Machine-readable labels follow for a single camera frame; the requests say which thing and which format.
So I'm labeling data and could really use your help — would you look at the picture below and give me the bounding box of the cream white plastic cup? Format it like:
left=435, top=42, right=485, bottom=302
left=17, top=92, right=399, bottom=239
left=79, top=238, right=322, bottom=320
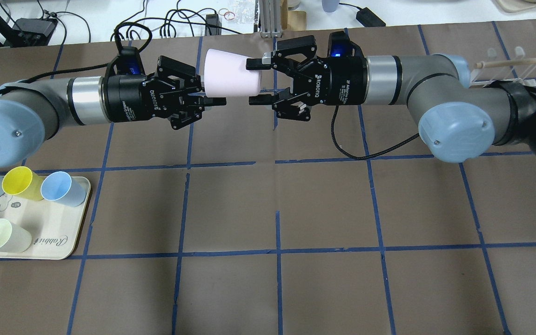
left=0, top=218, right=32, bottom=253

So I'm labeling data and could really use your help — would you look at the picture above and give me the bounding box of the light blue cup near centre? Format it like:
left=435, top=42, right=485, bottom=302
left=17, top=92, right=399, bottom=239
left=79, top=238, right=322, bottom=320
left=40, top=171, right=87, bottom=207

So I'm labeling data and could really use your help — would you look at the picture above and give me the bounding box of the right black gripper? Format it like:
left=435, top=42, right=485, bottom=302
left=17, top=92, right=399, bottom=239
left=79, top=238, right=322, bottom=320
left=245, top=35, right=368, bottom=121

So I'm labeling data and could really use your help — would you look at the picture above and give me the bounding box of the black braided camera cable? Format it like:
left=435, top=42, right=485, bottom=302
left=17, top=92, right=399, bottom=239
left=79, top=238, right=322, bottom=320
left=331, top=105, right=421, bottom=161

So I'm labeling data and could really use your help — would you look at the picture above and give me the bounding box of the cream rabbit tray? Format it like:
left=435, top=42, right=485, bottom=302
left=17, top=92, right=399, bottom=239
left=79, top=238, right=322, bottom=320
left=0, top=195, right=89, bottom=260

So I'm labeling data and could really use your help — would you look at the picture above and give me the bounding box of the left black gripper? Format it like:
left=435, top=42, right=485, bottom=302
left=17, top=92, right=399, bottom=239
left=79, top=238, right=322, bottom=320
left=102, top=56, right=226, bottom=130

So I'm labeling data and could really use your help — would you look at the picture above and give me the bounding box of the blue cup on desk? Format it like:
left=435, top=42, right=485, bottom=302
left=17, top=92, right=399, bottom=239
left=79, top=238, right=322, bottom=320
left=322, top=0, right=340, bottom=13

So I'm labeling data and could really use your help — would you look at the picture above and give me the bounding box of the aluminium frame post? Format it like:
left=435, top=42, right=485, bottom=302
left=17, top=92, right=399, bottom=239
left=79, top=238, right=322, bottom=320
left=256, top=0, right=283, bottom=38

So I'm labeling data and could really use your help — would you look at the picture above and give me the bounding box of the yellow plastic cup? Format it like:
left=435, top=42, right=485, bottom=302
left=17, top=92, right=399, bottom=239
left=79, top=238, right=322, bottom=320
left=2, top=166, right=45, bottom=201

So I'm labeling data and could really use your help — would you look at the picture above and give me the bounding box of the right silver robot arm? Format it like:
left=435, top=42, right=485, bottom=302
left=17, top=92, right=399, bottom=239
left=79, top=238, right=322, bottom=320
left=245, top=31, right=536, bottom=163

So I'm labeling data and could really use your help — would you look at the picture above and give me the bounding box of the wooden mug tree stand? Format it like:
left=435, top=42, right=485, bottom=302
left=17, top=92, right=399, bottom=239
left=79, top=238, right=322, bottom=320
left=279, top=0, right=307, bottom=31

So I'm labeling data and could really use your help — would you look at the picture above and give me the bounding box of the black power adapter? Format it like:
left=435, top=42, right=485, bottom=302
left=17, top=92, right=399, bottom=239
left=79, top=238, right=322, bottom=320
left=355, top=7, right=387, bottom=27

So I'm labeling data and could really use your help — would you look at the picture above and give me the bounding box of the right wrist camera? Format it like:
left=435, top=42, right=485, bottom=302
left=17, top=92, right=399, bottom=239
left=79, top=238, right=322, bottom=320
left=328, top=31, right=364, bottom=58

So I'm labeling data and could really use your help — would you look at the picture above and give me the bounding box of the pink plastic cup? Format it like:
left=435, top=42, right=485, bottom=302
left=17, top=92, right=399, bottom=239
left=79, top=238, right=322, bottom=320
left=203, top=49, right=261, bottom=98

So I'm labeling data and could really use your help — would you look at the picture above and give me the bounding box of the white wire cup rack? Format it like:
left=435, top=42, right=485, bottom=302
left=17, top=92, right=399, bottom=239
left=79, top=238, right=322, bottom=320
left=470, top=46, right=536, bottom=87

